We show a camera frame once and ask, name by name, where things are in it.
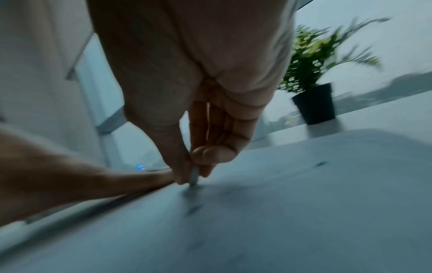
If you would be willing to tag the small grey metal piece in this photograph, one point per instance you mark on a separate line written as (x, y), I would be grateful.
(194, 179)

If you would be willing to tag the green plant in black pot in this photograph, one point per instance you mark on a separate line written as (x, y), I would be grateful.
(312, 80)

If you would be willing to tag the small blue light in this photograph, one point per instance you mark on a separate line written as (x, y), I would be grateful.
(140, 167)

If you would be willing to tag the person's left hand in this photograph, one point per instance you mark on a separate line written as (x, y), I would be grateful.
(50, 173)

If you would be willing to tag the grey metal window frame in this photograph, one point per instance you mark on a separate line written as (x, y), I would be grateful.
(98, 112)

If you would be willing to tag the person's right hand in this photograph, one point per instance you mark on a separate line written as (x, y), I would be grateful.
(175, 53)

